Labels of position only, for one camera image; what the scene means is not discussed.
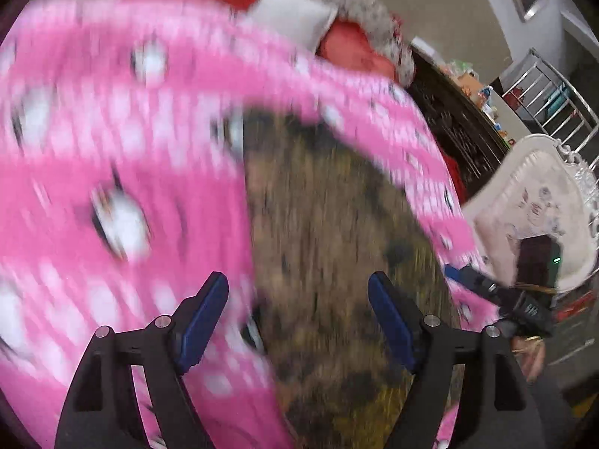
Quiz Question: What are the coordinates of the pink penguin print blanket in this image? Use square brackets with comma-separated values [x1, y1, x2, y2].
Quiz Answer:
[0, 0, 499, 449]

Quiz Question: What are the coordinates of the silver metal rack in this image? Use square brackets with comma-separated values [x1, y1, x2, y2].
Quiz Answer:
[503, 48, 599, 160]

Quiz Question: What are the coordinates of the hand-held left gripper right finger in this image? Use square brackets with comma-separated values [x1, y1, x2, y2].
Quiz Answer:
[367, 271, 546, 449]

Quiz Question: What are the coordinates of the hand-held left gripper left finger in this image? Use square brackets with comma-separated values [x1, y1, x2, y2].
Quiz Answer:
[54, 271, 230, 449]

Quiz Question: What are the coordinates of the red cloth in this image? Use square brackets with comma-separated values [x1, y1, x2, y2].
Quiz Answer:
[444, 154, 469, 203]

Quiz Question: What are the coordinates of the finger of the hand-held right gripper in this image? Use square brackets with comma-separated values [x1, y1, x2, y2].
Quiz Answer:
[444, 264, 499, 302]

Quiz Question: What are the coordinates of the person's right hand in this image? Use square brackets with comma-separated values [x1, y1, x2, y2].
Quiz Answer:
[512, 334, 546, 384]

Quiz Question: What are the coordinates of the brown floral patterned shirt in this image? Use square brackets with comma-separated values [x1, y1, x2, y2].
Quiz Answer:
[241, 107, 464, 449]

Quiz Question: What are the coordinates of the grey floral pillow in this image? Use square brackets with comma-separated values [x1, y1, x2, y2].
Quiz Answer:
[243, 0, 417, 85]

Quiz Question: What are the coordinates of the white ornate chair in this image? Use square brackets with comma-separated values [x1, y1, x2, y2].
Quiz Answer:
[461, 133, 599, 293]

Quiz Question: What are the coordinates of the dark carved wooden nightstand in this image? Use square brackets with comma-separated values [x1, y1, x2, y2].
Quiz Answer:
[405, 44, 513, 202]

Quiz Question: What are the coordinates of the white pillow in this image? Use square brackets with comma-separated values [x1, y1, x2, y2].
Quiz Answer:
[243, 0, 338, 54]

